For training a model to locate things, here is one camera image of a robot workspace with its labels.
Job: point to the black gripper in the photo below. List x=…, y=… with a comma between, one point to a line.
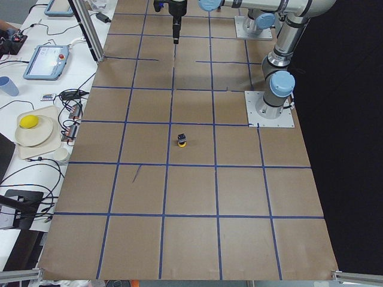
x=177, y=8

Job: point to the yellow push button switch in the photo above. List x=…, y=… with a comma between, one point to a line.
x=181, y=140

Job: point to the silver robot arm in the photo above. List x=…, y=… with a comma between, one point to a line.
x=263, y=19
x=279, y=82

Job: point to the black power adapter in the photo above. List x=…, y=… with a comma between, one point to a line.
x=102, y=17

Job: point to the far blue teach pendant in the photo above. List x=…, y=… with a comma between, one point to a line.
x=58, y=8

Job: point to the blue teach pendant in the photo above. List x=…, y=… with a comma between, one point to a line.
x=47, y=62
x=58, y=8

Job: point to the black inline power brick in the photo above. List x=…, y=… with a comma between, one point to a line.
x=72, y=94

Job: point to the upper small circuit board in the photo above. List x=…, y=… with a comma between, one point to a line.
x=76, y=111

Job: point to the small circuit board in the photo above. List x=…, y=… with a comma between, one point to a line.
x=76, y=111
x=69, y=133

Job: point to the near blue teach pendant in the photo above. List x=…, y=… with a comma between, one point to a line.
x=47, y=62

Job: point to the small white label card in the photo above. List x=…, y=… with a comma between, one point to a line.
x=48, y=97

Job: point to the lower small circuit board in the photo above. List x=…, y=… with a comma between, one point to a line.
x=69, y=133

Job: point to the cream square tray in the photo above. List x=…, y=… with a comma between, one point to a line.
x=51, y=144

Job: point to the white paper cup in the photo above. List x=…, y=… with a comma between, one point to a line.
x=61, y=156

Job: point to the yellow lemon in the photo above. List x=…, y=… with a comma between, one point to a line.
x=29, y=122

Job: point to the cream round plate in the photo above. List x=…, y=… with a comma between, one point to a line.
x=37, y=135

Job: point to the light blue plastic cup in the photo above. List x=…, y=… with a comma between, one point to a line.
x=8, y=86

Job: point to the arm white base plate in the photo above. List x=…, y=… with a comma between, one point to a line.
x=246, y=28
x=260, y=114

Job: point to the aluminium frame post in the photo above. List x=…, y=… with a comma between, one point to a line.
x=89, y=32

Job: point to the black camera stand base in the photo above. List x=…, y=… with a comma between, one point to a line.
x=19, y=208

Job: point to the near left aluminium rail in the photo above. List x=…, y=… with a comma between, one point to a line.
x=21, y=275

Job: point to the aluminium rail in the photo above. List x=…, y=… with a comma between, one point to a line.
x=21, y=275
x=358, y=278

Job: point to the near right aluminium rail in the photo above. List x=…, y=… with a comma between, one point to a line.
x=358, y=278

